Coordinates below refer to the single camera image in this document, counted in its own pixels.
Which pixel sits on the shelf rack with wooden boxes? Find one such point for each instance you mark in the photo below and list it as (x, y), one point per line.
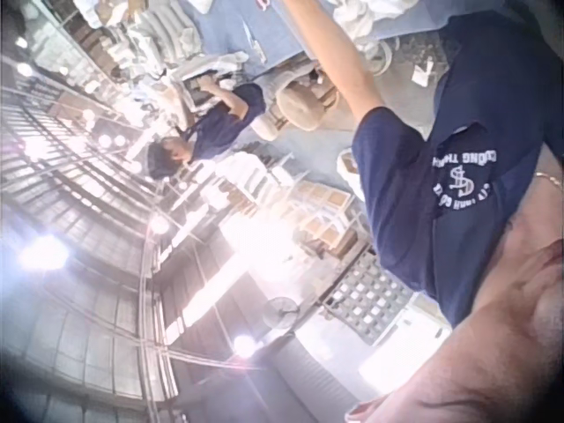
(308, 207)

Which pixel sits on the beige padded chair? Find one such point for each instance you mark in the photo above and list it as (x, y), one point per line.
(299, 103)

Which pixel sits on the white lattice panel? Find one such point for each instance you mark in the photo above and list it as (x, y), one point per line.
(368, 299)

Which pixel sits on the white fabric bundle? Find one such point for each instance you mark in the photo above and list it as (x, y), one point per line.
(216, 66)

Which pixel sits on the blue covered work table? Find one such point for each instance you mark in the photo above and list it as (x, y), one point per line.
(247, 31)

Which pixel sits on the white paper scrap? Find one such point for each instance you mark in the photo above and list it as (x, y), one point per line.
(424, 72)

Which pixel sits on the pile of white cloth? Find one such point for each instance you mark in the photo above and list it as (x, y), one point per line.
(357, 13)

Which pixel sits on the stack of white sacks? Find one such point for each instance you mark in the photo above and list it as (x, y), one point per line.
(163, 35)

